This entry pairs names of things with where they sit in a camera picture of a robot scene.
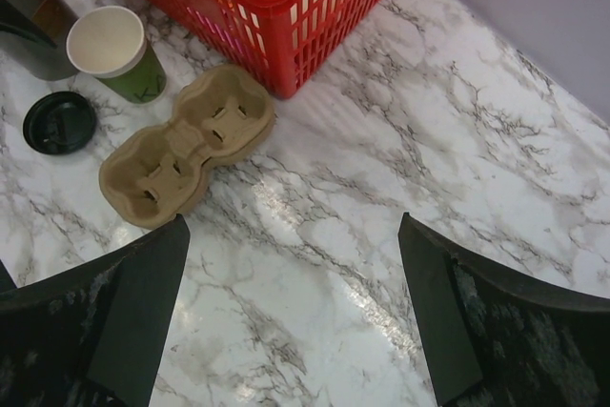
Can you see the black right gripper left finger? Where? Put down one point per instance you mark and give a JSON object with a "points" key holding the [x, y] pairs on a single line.
{"points": [[93, 335]]}

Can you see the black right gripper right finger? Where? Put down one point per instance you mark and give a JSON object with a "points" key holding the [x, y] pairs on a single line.
{"points": [[493, 336]]}

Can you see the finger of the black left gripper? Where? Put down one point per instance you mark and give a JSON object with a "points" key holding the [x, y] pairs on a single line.
{"points": [[15, 22]]}

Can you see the green paper coffee cup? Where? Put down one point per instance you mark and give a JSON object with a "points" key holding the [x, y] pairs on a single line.
{"points": [[110, 44]]}

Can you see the black plastic cup lid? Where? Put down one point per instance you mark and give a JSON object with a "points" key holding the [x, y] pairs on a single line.
{"points": [[60, 123]]}

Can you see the grey metal straw holder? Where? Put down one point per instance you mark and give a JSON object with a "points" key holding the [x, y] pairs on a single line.
{"points": [[53, 17]]}

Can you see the brown cardboard cup carrier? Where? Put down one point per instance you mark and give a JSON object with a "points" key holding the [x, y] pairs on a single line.
{"points": [[163, 170]]}

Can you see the red plastic shopping basket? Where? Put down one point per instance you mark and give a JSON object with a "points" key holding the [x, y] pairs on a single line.
{"points": [[267, 2]]}

